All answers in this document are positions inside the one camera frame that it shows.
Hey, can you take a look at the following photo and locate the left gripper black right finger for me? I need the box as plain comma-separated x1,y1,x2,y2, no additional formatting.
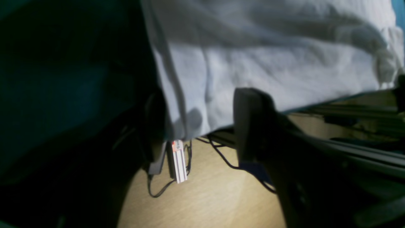
234,88,405,228

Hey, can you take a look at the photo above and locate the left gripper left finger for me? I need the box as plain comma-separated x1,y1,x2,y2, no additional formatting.
110,92,166,228

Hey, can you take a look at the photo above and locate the white T-shirt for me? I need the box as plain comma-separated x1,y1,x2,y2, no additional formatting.
141,0,404,140

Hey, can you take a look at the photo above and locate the teal table cloth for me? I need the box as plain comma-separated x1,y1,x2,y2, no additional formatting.
0,0,165,187

